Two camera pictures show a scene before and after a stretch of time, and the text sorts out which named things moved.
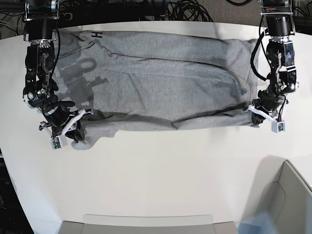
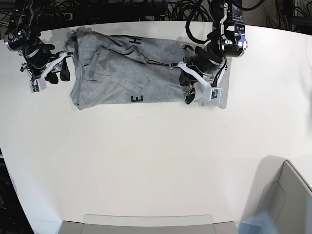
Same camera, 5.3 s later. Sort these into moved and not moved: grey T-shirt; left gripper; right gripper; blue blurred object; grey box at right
Moved: left gripper; right gripper; grey T-shirt
Not moved: grey box at right; blue blurred object
